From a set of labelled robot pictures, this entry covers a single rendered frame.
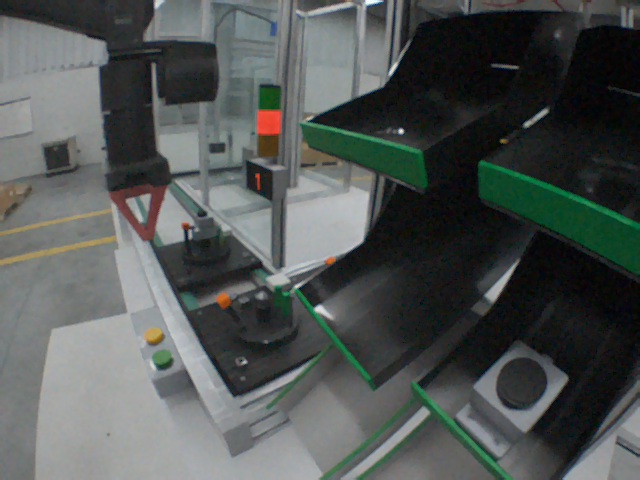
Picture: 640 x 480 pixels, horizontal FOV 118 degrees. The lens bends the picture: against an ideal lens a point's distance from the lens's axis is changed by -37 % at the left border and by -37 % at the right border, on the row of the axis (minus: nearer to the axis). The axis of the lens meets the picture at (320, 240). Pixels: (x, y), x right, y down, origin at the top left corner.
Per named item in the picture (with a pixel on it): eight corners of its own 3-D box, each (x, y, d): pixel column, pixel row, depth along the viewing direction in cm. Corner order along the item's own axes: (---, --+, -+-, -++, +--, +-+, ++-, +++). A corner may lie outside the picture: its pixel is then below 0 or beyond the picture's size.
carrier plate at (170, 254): (178, 293, 68) (177, 286, 67) (158, 252, 84) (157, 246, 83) (263, 267, 82) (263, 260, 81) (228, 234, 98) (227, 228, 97)
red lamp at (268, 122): (264, 134, 61) (264, 111, 59) (253, 132, 64) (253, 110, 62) (284, 133, 64) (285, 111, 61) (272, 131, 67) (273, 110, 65)
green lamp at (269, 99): (264, 111, 59) (265, 87, 56) (253, 110, 62) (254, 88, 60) (285, 110, 61) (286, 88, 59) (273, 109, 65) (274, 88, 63)
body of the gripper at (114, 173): (155, 161, 35) (150, 104, 31) (171, 178, 28) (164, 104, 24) (107, 172, 31) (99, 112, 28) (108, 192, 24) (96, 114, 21)
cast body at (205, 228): (195, 241, 76) (193, 217, 73) (191, 235, 79) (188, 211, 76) (224, 234, 81) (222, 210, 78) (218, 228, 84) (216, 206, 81)
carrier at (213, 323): (239, 398, 44) (230, 347, 39) (189, 317, 61) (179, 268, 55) (347, 342, 59) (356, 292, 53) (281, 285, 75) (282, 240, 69)
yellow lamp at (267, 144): (263, 157, 63) (264, 134, 61) (253, 153, 66) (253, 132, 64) (283, 155, 66) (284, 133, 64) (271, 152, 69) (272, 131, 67)
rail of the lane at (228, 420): (232, 458, 42) (221, 429, 37) (134, 248, 102) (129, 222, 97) (259, 444, 45) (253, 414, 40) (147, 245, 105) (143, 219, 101)
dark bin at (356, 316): (373, 392, 22) (352, 349, 17) (300, 302, 32) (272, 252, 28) (555, 217, 28) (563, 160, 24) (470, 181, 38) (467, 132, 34)
